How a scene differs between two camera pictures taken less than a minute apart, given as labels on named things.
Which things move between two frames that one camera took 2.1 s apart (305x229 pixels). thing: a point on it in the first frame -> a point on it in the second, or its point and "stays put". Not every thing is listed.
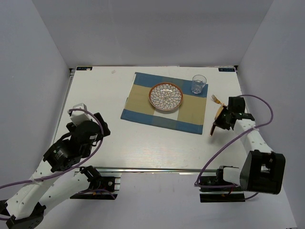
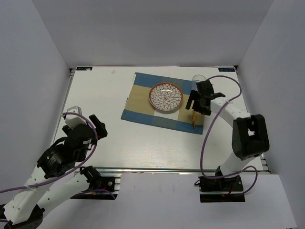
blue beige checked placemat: (189, 116) stays put
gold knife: (217, 114) -> (194, 115)
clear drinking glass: (198, 82) stays put
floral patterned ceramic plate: (165, 96) stays put
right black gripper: (218, 122) -> (195, 96)
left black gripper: (106, 131) stays put
